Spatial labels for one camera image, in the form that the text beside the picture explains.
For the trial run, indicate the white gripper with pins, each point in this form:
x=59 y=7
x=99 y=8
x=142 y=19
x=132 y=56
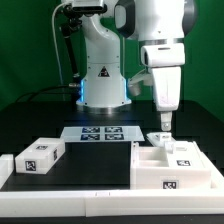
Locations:
x=164 y=63

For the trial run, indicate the white cabinet door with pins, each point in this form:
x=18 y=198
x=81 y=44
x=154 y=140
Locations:
x=182 y=154
x=158 y=139

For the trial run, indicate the white cabinet body box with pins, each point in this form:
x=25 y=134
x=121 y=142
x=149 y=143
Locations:
x=149 y=169

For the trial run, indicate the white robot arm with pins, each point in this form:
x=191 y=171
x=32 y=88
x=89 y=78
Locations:
x=159 y=26

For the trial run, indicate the white cabinet top block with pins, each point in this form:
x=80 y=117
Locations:
x=40 y=156

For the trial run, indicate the white fiducial marker sheet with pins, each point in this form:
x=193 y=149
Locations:
x=102 y=134

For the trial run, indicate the white L-shaped obstacle wall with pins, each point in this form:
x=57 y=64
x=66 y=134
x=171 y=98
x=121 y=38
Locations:
x=116 y=202

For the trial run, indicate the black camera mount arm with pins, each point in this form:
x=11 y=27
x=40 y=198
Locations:
x=74 y=11

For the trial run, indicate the white wall piece left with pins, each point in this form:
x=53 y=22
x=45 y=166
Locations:
x=6 y=167

